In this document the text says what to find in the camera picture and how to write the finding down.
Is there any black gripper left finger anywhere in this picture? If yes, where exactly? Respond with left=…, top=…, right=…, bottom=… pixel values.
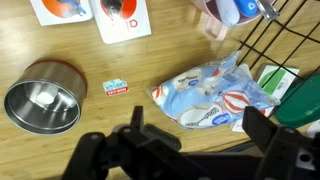
left=61, top=105, right=183, bottom=180

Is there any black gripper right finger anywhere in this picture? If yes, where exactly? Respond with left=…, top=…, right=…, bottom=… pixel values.
left=243, top=106, right=320, bottom=180

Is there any blue marshmallow bag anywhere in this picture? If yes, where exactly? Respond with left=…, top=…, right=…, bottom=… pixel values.
left=149, top=51, right=280, bottom=129

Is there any silver metal bowl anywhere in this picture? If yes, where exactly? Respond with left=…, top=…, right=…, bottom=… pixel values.
left=3, top=59, right=88, bottom=135

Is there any green plastic plate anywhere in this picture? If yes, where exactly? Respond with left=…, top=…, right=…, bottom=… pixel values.
left=274, top=73, right=320, bottom=128

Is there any small sticker label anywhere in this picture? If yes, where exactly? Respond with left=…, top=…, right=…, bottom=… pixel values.
left=103, top=79, right=129, bottom=97

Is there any white card green circle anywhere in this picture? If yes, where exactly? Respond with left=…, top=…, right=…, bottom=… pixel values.
left=224, top=64, right=299, bottom=132

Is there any pink plastic cup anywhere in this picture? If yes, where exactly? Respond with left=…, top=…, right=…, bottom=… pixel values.
left=191, top=0, right=279, bottom=41

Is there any metal spoon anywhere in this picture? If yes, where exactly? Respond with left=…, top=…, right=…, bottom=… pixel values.
left=255, top=0, right=279, bottom=21

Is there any white blue utensil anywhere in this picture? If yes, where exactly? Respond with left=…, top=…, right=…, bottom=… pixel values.
left=216, top=0, right=240, bottom=26

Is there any white card orange circle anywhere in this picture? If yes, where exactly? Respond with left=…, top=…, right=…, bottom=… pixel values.
left=30, top=0, right=93, bottom=26

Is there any black wire rack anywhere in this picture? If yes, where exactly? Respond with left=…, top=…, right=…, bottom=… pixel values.
left=229, top=0, right=320, bottom=154

